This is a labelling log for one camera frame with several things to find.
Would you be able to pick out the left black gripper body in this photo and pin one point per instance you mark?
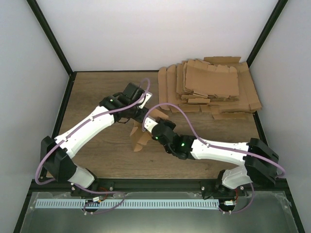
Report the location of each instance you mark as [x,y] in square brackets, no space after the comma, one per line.
[137,117]

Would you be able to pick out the brown cardboard box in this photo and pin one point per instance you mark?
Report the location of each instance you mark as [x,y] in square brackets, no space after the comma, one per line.
[140,138]

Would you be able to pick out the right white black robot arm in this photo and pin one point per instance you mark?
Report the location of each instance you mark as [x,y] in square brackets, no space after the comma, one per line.
[255,161]

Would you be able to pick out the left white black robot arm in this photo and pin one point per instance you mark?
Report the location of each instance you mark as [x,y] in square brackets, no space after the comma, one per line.
[57,153]

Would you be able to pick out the stack of flat cardboard blanks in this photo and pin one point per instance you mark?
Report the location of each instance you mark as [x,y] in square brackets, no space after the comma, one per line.
[219,85]

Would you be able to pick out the clear plastic sheet cover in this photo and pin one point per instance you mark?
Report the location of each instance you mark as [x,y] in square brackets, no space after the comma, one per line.
[259,212]

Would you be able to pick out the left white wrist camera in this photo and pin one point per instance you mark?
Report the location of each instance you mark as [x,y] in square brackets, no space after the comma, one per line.
[145,100]

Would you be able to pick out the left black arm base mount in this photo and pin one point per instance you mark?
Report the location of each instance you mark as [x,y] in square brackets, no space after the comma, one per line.
[93,191]

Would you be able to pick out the light blue slotted cable duct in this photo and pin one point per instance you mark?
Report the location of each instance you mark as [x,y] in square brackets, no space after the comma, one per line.
[128,204]

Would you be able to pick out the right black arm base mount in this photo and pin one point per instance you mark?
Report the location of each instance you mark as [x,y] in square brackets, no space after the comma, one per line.
[212,188]

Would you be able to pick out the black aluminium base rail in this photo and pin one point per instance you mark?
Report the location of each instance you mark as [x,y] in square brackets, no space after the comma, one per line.
[152,185]

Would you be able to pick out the black frame post left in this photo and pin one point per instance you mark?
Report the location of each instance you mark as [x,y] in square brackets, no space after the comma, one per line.
[34,6]

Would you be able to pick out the black frame post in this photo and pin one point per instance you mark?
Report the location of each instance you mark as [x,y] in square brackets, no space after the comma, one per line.
[34,6]
[280,5]

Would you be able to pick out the black frame post right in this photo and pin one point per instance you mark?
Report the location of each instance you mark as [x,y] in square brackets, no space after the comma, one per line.
[280,5]

